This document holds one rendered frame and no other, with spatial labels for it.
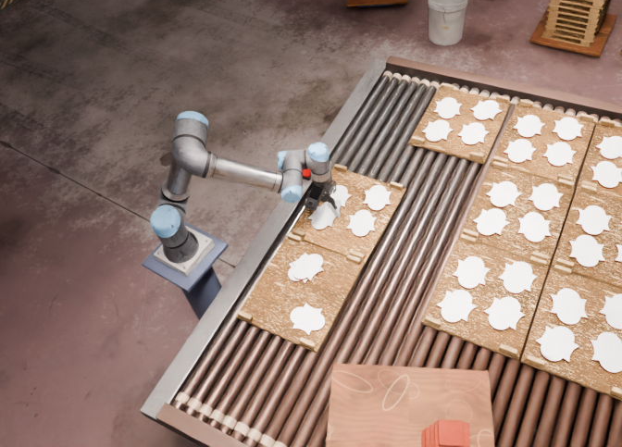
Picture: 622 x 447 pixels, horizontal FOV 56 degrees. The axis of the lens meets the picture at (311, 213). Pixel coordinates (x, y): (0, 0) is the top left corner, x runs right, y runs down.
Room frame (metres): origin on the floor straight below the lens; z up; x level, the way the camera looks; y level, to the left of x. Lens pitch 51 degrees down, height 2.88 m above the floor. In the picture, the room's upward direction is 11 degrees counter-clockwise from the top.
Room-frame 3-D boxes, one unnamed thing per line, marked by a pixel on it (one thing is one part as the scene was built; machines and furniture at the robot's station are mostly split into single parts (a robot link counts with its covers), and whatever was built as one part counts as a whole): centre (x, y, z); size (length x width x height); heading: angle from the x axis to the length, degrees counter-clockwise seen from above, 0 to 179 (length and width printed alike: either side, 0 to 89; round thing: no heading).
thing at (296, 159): (1.54, 0.03, 1.27); 0.11 x 0.11 x 0.08; 81
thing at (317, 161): (1.54, -0.07, 1.27); 0.09 x 0.08 x 0.11; 81
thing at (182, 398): (1.62, 0.02, 0.90); 1.95 x 0.05 x 0.05; 144
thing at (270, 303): (1.20, 0.09, 0.93); 0.41 x 0.35 x 0.02; 144
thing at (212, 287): (1.53, 0.57, 0.44); 0.38 x 0.38 x 0.87; 48
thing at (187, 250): (1.52, 0.57, 0.96); 0.15 x 0.15 x 0.10
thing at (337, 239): (1.53, -0.16, 0.93); 0.41 x 0.35 x 0.02; 143
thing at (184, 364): (1.66, 0.08, 0.89); 2.08 x 0.08 x 0.06; 144
